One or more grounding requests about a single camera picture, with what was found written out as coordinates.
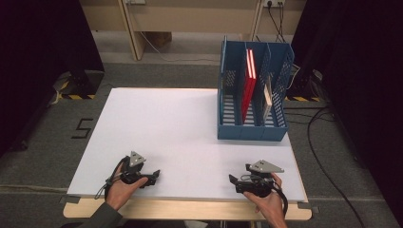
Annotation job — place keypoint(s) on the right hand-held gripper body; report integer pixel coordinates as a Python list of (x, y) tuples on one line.
[(259, 183)]

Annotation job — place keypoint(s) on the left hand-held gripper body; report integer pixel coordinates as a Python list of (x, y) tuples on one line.
[(134, 171)]

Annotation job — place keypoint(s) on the blue plastic file rack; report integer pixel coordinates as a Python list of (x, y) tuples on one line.
[(253, 133)]

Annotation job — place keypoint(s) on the blue picture book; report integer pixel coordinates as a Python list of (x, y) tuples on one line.
[(267, 101)]

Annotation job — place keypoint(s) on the person's right hand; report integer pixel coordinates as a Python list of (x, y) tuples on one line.
[(272, 205)]

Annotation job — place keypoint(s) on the person's left hand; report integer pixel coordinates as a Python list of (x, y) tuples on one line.
[(122, 194)]

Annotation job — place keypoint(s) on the light wooden table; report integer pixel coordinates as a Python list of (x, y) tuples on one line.
[(190, 210)]

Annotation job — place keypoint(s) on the grey tape piece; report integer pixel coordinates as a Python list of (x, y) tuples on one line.
[(312, 209), (69, 199)]

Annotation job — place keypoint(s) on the black tape floor mark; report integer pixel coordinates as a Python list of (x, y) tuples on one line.
[(86, 120)]

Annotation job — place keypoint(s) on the yellow black hazard tape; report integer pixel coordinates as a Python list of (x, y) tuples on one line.
[(76, 97), (301, 98)]

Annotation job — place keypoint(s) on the black stand base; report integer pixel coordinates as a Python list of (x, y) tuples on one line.
[(88, 82)]

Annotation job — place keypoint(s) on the black curtain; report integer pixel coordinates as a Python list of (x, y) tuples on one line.
[(364, 63), (31, 47)]

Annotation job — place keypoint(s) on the light wooden desk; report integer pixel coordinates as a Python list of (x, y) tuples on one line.
[(190, 19)]

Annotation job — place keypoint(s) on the white wall socket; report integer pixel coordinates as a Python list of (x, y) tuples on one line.
[(135, 1), (274, 3)]

